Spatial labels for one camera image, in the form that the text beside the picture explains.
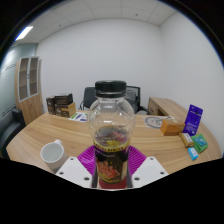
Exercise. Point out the large dark brown box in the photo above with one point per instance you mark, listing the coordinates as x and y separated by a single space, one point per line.
63 99

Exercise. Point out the grey and white cup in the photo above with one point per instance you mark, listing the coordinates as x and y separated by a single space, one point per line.
53 155

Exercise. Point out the orange wooden box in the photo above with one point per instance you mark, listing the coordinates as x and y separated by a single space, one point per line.
171 127

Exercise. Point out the dark grey office chair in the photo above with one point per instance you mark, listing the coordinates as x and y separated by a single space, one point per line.
88 98

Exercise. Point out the small dark brown box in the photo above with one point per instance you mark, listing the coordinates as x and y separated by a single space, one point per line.
50 105

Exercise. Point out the long ceiling light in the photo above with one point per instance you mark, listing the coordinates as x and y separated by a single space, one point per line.
24 33

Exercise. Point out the green and white booklet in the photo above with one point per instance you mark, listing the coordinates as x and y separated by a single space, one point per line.
79 116

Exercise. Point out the black mesh office chair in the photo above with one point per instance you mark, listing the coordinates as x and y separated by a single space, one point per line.
137 98

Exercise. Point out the brown cardboard box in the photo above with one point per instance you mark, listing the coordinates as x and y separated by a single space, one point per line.
70 110

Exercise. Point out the green box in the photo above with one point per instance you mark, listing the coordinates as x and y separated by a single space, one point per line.
200 142

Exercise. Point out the small light blue box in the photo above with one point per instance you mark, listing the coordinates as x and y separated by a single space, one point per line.
193 153

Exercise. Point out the clear bottle with black cap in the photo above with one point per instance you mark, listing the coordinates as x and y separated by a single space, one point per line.
111 133

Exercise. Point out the wooden cabinet with glass doors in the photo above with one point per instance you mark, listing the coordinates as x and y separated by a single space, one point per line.
30 100

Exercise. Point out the purple sign stand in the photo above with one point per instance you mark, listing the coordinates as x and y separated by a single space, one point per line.
193 120

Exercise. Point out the black sofa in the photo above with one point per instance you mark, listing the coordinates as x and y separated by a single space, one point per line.
10 130

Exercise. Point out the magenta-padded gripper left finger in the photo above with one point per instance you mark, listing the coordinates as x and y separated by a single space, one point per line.
76 170

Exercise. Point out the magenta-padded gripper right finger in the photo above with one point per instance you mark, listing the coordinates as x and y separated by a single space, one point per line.
148 170

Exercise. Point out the wooden side desk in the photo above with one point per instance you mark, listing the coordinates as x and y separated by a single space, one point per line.
165 106

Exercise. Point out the small tan box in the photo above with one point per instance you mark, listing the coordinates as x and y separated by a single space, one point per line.
186 140

